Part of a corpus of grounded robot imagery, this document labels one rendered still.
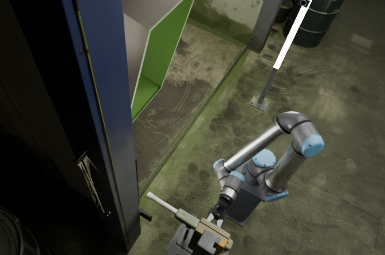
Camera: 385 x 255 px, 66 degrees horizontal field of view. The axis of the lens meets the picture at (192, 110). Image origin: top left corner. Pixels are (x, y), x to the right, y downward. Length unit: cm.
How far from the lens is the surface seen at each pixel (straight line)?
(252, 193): 224
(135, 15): 166
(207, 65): 375
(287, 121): 159
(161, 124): 312
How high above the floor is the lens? 263
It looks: 53 degrees down
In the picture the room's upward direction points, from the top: 11 degrees clockwise
